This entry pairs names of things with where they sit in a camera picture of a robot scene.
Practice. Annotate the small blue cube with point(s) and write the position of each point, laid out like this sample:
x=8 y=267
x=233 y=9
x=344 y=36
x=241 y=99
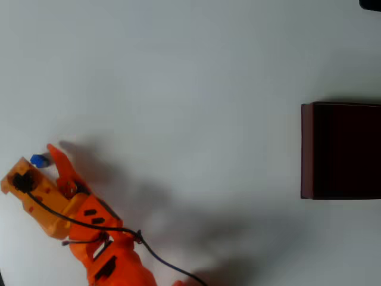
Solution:
x=39 y=161

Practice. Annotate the red-orange robot arm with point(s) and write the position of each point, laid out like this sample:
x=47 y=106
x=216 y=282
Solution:
x=119 y=262

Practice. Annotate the dark brown box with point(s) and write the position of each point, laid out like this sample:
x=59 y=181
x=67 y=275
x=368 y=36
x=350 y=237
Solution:
x=345 y=152

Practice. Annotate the black object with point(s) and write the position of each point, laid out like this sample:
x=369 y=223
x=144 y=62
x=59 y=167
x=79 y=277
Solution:
x=372 y=4

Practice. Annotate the small black camera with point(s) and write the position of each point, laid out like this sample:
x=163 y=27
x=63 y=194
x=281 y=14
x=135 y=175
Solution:
x=23 y=180

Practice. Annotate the light orange camera mount bracket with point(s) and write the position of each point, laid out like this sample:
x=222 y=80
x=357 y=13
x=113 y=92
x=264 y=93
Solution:
x=12 y=178

